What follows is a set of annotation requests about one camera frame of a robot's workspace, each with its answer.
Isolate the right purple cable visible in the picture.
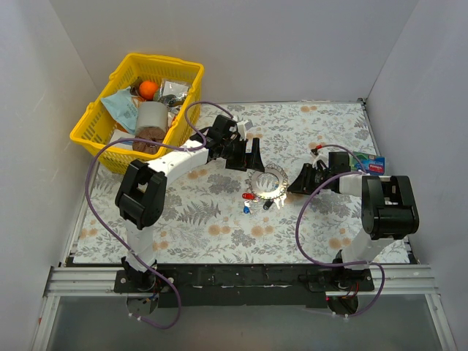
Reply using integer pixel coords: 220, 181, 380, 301
294, 144, 385, 318

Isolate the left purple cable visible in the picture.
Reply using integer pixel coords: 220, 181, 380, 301
84, 101, 235, 330

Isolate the purple cable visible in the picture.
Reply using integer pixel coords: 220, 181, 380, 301
294, 144, 385, 318
84, 101, 235, 330

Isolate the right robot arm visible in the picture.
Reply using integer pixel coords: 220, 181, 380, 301
287, 148, 420, 291

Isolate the black key tag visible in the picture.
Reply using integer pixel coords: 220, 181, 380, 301
263, 200, 273, 211

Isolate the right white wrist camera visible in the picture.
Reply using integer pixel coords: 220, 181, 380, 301
311, 144, 329, 169

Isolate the silver foil packet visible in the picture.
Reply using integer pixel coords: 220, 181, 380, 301
154, 79, 191, 108

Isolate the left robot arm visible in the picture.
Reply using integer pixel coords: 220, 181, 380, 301
116, 115, 265, 293

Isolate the aluminium frame rail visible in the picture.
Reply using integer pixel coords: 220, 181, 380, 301
31, 264, 456, 350

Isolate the blue red small box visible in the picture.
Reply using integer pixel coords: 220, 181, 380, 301
350, 152, 385, 176

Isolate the white box in basket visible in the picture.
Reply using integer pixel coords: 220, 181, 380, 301
110, 129, 135, 148

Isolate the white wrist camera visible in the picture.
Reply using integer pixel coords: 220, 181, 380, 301
311, 144, 329, 169
235, 119, 253, 141

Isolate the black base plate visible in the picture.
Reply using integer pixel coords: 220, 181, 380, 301
113, 264, 374, 309

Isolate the orange ball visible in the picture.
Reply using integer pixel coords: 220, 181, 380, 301
138, 80, 159, 100

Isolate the yellow plastic basket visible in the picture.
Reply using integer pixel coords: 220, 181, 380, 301
69, 53, 204, 174

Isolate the red key tag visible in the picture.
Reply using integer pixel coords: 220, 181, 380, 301
242, 193, 255, 200

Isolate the blue tag with key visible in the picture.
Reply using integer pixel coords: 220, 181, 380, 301
243, 200, 252, 214

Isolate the light blue pouch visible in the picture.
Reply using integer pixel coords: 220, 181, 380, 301
100, 86, 142, 134

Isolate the floral table mat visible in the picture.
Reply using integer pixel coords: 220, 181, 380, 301
72, 102, 410, 265

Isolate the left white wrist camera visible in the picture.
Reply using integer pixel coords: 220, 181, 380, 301
235, 119, 253, 141

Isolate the brown round object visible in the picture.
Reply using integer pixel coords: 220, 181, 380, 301
132, 127, 166, 154

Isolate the silver key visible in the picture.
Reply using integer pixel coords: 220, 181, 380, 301
273, 197, 284, 210

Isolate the grey tape roll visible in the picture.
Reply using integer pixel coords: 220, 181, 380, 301
135, 101, 168, 134

